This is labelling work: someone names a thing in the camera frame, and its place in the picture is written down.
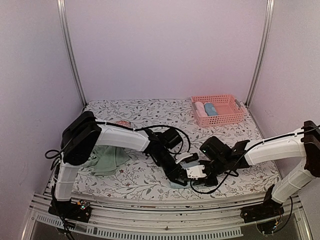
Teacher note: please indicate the green panda towel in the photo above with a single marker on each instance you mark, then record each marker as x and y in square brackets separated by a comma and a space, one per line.
[104, 160]

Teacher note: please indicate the light blue towel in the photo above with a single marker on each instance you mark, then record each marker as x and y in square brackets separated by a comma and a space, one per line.
[183, 182]

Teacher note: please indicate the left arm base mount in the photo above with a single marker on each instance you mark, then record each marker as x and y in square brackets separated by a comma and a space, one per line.
[70, 210]

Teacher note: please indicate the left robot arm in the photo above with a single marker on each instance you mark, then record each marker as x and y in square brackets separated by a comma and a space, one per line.
[85, 133]

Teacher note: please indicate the left aluminium frame post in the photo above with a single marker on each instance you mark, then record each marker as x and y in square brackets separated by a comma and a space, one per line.
[62, 12]

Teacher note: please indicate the rolled pink towel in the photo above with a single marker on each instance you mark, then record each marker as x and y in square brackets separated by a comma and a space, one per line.
[200, 109]

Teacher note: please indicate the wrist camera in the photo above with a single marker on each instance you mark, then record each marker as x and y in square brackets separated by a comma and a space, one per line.
[196, 172]
[186, 157]

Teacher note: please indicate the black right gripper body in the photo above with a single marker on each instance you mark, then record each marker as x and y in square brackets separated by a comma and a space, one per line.
[219, 166]

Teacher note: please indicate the rolled blue towel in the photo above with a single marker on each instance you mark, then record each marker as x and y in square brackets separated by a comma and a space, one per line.
[210, 109]

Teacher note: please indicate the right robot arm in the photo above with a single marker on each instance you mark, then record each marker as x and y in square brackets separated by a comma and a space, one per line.
[302, 145]

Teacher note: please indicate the front aluminium rail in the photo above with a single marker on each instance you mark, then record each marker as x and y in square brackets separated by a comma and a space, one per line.
[208, 218]

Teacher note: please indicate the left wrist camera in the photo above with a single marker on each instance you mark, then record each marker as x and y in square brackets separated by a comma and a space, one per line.
[186, 157]

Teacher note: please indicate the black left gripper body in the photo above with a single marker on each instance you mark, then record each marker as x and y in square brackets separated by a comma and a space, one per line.
[169, 171]

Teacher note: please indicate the right aluminium frame post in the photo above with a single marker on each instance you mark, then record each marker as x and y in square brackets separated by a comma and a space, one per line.
[270, 4]

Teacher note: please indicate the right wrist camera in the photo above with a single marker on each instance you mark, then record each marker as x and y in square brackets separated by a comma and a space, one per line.
[196, 172]

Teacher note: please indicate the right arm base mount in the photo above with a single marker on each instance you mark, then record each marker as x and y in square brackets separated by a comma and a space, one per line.
[260, 212]

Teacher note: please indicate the floral table mat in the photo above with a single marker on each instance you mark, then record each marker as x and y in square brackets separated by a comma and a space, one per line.
[139, 177]

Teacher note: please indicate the aluminium frame post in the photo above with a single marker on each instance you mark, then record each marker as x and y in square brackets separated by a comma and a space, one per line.
[62, 12]
[270, 4]

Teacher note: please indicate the pink plastic basket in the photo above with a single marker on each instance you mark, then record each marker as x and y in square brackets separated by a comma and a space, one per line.
[229, 110]

